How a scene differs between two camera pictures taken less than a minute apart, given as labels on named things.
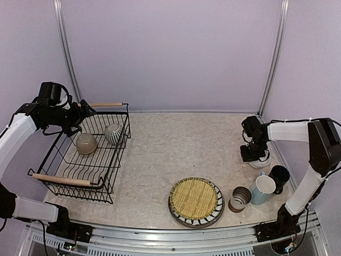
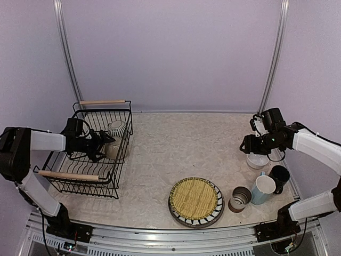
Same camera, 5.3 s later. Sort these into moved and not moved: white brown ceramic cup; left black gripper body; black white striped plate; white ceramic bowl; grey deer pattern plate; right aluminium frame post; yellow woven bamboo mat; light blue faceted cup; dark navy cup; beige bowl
Moved: left black gripper body; beige bowl
Not moved: light blue faceted cup; white brown ceramic cup; grey deer pattern plate; black white striped plate; yellow woven bamboo mat; white ceramic bowl; dark navy cup; right aluminium frame post
